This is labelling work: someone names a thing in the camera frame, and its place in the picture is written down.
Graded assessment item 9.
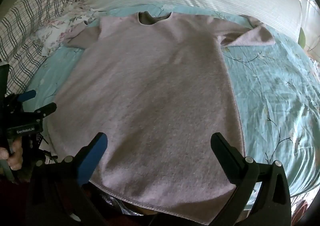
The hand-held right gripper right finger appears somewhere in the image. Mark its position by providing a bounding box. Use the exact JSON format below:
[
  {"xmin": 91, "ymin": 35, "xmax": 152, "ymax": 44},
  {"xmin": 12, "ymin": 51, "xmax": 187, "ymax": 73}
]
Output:
[{"xmin": 209, "ymin": 132, "xmax": 292, "ymax": 226}]

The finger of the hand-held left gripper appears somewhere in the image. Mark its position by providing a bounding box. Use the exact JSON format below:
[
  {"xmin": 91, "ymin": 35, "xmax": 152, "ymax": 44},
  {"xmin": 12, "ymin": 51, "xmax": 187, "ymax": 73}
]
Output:
[
  {"xmin": 17, "ymin": 90, "xmax": 37, "ymax": 103},
  {"xmin": 34, "ymin": 102, "xmax": 58, "ymax": 118}
]

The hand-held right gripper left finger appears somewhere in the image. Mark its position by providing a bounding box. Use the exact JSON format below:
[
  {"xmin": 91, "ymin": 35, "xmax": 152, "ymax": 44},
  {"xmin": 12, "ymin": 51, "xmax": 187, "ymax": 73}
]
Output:
[{"xmin": 27, "ymin": 132, "xmax": 108, "ymax": 226}]

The pink knit sweater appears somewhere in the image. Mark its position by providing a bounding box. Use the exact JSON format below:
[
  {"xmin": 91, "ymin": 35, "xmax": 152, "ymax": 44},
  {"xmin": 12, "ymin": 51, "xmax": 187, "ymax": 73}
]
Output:
[{"xmin": 47, "ymin": 11, "xmax": 275, "ymax": 225}]

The person's left hand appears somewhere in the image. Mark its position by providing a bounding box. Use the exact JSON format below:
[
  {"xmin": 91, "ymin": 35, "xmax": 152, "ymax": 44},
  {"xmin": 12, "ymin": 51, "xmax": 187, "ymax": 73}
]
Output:
[{"xmin": 0, "ymin": 139, "xmax": 24, "ymax": 170}]

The grey plaid cloth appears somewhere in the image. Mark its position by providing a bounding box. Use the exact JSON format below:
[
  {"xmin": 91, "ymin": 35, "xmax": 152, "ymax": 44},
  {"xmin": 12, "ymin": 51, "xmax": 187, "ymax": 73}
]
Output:
[{"xmin": 0, "ymin": 0, "xmax": 84, "ymax": 97}]

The light blue floral bedsheet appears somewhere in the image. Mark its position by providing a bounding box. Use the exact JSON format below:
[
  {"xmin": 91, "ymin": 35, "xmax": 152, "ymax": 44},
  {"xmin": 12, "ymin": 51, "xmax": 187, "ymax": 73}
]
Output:
[{"xmin": 22, "ymin": 3, "xmax": 320, "ymax": 211}]

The white floral cloth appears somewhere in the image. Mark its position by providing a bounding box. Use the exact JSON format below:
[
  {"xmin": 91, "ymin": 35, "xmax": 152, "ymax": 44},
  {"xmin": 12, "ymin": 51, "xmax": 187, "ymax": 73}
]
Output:
[{"xmin": 34, "ymin": 1, "xmax": 100, "ymax": 57}]

